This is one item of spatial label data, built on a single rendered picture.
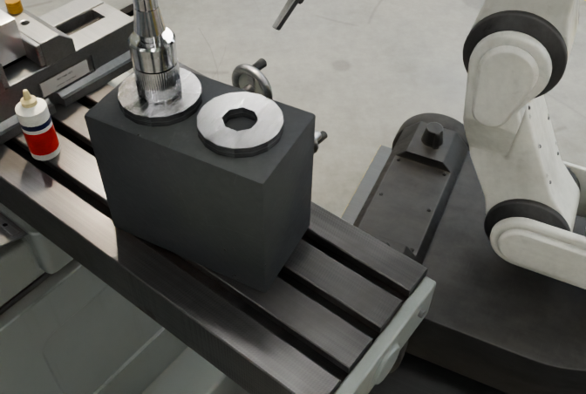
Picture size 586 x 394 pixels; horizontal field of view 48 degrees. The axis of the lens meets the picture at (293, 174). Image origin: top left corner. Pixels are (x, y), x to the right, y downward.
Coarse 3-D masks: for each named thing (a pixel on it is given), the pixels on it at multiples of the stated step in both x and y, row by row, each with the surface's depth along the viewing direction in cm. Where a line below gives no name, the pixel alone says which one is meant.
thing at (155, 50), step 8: (168, 32) 67; (128, 40) 66; (136, 40) 66; (160, 40) 66; (168, 40) 66; (136, 48) 65; (144, 48) 65; (152, 48) 65; (160, 48) 65; (168, 48) 66; (144, 56) 66; (152, 56) 66; (160, 56) 66
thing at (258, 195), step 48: (192, 96) 71; (240, 96) 71; (96, 144) 73; (144, 144) 69; (192, 144) 68; (240, 144) 66; (288, 144) 68; (144, 192) 75; (192, 192) 70; (240, 192) 66; (288, 192) 72; (192, 240) 77; (240, 240) 72; (288, 240) 78
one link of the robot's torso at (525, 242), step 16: (576, 176) 120; (496, 224) 114; (512, 224) 111; (528, 224) 110; (544, 224) 109; (496, 240) 115; (512, 240) 112; (528, 240) 110; (544, 240) 109; (560, 240) 109; (576, 240) 107; (512, 256) 115; (528, 256) 113; (544, 256) 111; (560, 256) 110; (576, 256) 108; (544, 272) 114; (560, 272) 112; (576, 272) 111
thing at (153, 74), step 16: (176, 48) 68; (144, 64) 66; (160, 64) 66; (176, 64) 68; (144, 80) 68; (160, 80) 68; (176, 80) 69; (144, 96) 70; (160, 96) 69; (176, 96) 70
